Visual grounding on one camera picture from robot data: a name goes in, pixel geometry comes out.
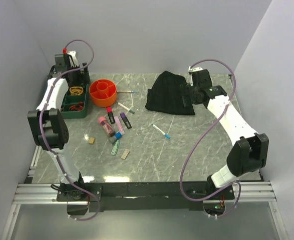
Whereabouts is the orange round pen holder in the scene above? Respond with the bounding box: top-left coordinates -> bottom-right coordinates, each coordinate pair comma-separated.
89,79 -> 117,108

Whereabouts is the green cap white marker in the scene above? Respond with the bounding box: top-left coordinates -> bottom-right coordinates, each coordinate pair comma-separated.
117,102 -> 135,114

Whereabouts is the blue tip thin pen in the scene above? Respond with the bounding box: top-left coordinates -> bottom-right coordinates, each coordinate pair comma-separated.
117,90 -> 139,94

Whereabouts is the purple cap black highlighter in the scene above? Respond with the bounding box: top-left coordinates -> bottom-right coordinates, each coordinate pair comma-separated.
120,112 -> 132,129

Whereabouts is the light pink highlighter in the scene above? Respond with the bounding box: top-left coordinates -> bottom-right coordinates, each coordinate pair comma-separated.
114,116 -> 125,135

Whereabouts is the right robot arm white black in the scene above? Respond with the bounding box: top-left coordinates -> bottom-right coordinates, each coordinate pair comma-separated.
181,67 -> 269,199

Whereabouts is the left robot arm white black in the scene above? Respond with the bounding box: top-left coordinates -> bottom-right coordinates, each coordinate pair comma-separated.
27,51 -> 90,201

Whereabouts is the black folded cloth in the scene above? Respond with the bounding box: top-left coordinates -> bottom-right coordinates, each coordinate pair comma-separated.
145,71 -> 195,116

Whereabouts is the yellow rubber band bundle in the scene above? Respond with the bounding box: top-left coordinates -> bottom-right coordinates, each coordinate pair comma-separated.
69,86 -> 85,96

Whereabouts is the green compartment tray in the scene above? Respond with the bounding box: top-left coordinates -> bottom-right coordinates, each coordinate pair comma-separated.
45,72 -> 90,120

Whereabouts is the blue cap white marker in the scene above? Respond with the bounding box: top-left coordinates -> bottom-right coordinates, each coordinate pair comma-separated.
151,123 -> 170,139

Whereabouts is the orange black band bundle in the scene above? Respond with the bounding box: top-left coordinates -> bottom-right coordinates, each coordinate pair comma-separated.
69,102 -> 84,112

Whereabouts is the blue cap glue stick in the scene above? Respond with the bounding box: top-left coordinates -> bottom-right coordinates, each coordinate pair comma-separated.
108,132 -> 122,144

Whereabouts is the long cork eraser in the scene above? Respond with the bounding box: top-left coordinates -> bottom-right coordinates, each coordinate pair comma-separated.
121,149 -> 130,160

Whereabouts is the pink cap clear tube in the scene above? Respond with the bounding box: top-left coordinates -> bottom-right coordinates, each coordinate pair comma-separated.
98,116 -> 115,137

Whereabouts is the small cork block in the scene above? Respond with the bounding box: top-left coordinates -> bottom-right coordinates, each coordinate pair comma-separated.
88,137 -> 95,145

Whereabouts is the mint green correction tape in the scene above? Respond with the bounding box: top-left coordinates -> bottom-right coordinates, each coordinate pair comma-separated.
111,140 -> 120,156

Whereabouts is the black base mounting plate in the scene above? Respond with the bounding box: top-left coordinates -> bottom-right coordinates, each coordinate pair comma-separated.
57,181 -> 235,212

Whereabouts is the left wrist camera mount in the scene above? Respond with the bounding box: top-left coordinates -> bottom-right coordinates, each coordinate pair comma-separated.
62,48 -> 79,67

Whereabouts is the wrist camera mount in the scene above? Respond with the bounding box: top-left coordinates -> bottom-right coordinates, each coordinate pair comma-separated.
62,48 -> 79,67
188,66 -> 203,86

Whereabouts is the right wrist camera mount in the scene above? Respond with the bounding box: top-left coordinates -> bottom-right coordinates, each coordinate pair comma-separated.
188,66 -> 203,86

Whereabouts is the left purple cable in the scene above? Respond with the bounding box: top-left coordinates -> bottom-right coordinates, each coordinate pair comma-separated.
38,39 -> 101,222

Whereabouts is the aluminium rail frame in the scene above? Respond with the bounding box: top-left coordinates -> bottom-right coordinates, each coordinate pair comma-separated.
2,147 -> 289,240

